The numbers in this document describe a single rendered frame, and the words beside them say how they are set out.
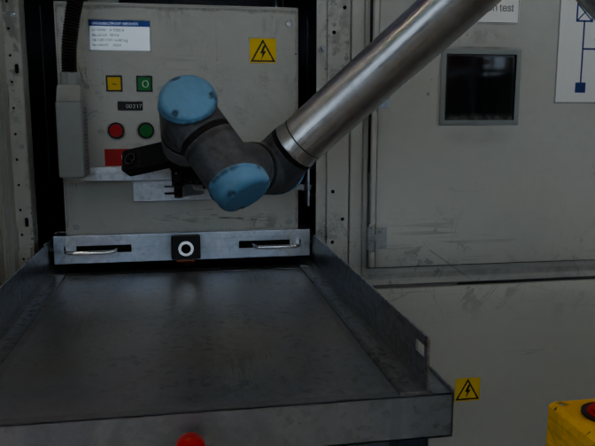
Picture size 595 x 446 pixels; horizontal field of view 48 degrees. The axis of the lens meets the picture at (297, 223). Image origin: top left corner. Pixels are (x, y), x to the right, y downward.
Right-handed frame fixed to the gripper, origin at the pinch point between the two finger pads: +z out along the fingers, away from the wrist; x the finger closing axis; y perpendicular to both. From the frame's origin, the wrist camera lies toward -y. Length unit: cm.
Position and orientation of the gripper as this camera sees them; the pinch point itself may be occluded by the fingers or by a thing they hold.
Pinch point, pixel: (177, 190)
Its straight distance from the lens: 138.8
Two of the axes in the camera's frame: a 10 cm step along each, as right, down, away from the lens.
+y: 9.9, -0.2, 1.7
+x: -0.8, -9.3, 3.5
